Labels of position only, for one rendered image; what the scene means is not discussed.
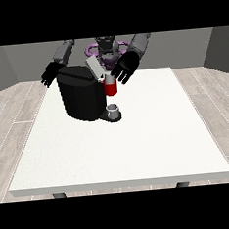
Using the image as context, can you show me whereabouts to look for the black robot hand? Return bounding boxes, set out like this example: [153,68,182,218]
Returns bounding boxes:
[38,60,67,89]
[109,50,143,86]

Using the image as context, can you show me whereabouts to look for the small grey coffee pod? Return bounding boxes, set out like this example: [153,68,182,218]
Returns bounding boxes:
[103,72,115,85]

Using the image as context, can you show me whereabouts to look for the red pod holder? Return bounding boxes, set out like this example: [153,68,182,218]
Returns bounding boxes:
[103,80,118,98]

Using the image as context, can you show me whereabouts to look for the pale grey machine lid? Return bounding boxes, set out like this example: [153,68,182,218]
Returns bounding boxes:
[84,54,107,84]

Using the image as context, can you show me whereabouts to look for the black coffee machine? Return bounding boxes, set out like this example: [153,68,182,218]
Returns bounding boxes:
[55,62,123,128]

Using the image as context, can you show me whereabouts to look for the grey robot trunk purple rings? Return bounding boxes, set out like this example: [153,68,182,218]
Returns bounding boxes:
[83,34,132,72]

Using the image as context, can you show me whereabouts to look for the small grey cup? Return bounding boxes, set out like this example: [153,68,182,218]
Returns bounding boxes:
[106,103,121,120]

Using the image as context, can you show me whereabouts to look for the dark table leg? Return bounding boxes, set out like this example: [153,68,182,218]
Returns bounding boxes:
[175,181,191,189]
[52,192,68,200]

